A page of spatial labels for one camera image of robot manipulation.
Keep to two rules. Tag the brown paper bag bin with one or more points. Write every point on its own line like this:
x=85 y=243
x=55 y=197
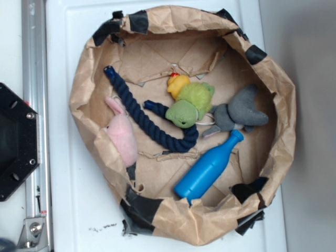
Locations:
x=144 y=48

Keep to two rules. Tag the green plush turtle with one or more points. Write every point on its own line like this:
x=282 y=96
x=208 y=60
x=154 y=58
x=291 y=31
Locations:
x=191 y=104

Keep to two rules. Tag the yellow rubber duck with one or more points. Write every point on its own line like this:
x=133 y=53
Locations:
x=175 y=83

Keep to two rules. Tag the pink plush bunny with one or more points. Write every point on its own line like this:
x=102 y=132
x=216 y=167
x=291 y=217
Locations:
x=120 y=131

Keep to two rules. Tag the blue plastic bottle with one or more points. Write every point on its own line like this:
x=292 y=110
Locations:
x=207 y=169

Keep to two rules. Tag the grey plush elephant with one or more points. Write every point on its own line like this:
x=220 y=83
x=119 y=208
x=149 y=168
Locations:
x=239 y=113

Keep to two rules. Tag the white plastic tray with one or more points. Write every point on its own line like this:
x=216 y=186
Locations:
x=86 y=215

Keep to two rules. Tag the navy blue rope toy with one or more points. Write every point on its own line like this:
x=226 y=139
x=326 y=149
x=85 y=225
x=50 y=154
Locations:
x=144 y=122

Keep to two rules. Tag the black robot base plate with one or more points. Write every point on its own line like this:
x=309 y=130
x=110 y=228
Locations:
x=19 y=142

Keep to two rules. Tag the aluminium frame rail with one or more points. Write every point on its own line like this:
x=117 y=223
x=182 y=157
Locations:
x=37 y=233

